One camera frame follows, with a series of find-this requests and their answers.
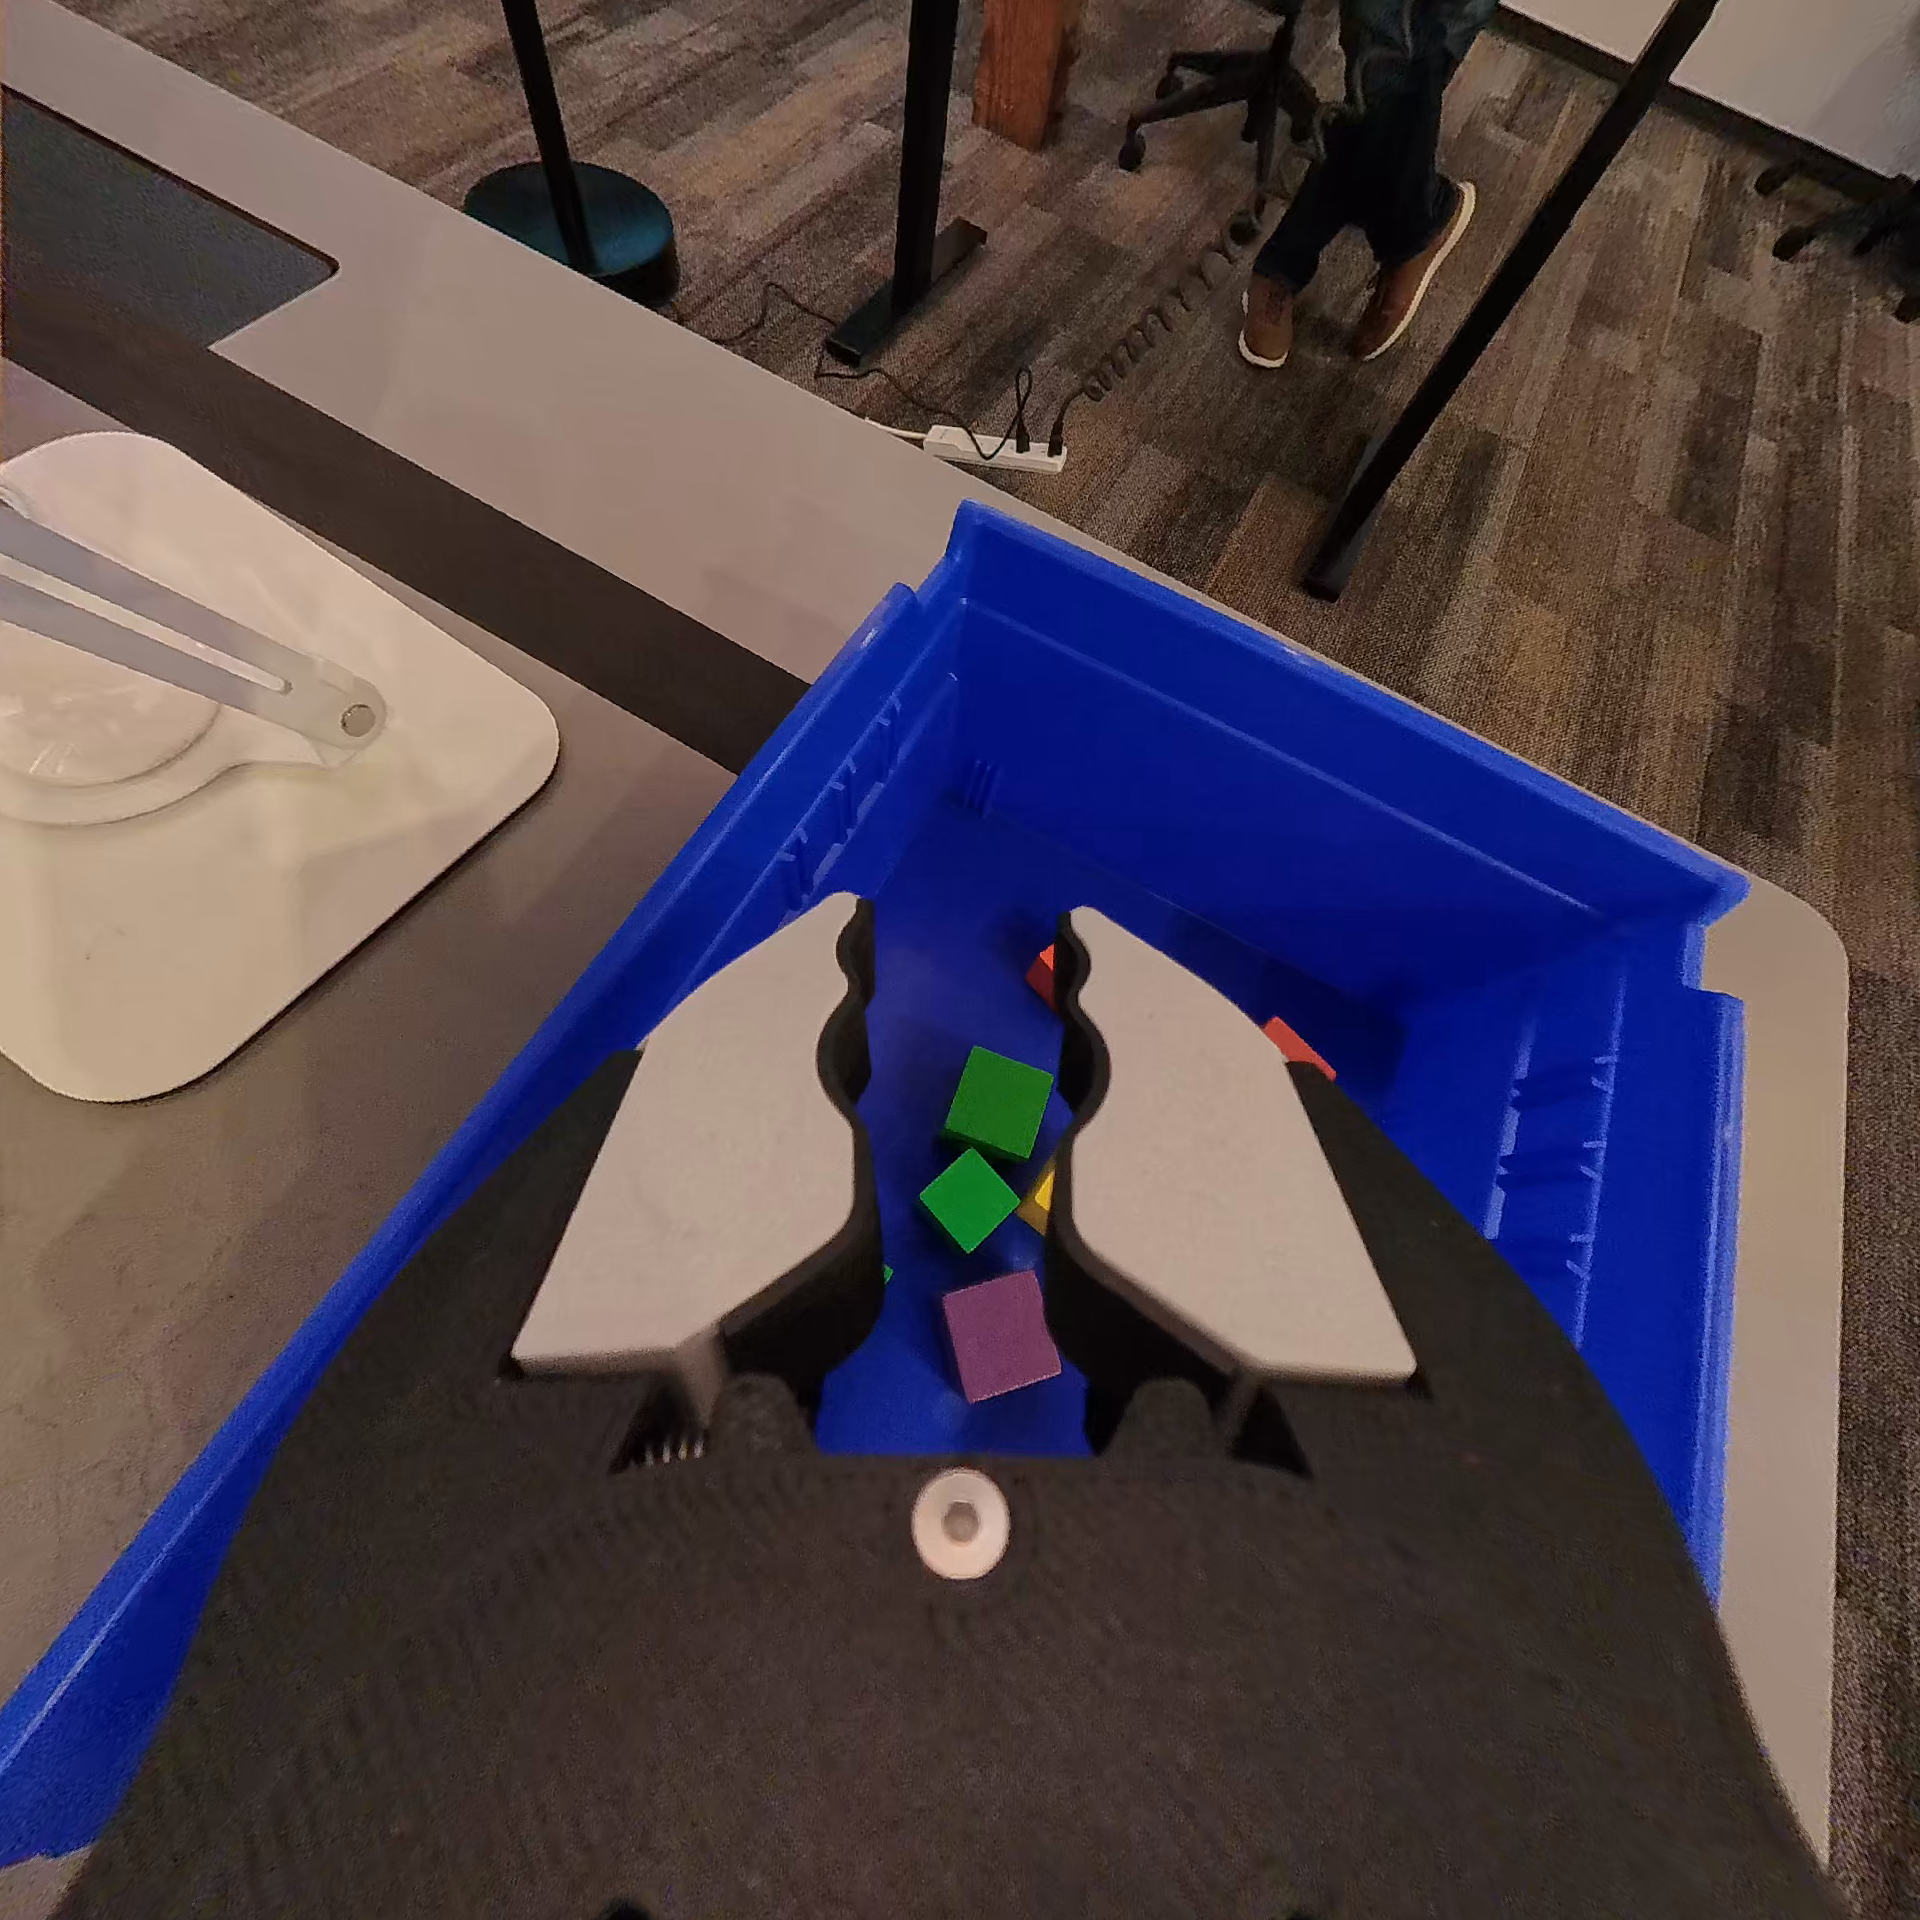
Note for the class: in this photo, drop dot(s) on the wooden pillar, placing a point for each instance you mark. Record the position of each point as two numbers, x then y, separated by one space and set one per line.
1027 67

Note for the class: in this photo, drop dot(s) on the white power strip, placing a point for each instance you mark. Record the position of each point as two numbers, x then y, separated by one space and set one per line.
990 447

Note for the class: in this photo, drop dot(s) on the instruction sheet on wooden stand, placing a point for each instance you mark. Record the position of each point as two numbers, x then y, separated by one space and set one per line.
301 900

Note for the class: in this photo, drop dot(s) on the blue plastic bin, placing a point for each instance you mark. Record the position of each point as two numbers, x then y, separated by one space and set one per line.
1275 780

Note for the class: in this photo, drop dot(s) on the yellow cube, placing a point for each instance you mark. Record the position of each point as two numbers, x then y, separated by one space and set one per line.
1038 1198

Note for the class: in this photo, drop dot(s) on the red cube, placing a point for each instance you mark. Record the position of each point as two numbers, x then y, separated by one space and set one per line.
1043 970
1294 1043

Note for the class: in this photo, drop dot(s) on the black office chair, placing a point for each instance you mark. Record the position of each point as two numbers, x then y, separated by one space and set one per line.
1216 77
1845 226

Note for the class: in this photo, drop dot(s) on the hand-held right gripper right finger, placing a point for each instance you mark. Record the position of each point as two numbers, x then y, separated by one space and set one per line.
1227 1198

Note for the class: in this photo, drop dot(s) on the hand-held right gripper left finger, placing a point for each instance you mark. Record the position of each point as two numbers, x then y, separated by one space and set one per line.
705 1169

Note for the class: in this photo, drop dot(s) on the purple cube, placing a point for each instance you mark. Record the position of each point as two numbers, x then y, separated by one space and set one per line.
1000 1335

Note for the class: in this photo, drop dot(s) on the black pole stand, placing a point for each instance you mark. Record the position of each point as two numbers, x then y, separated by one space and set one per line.
569 226

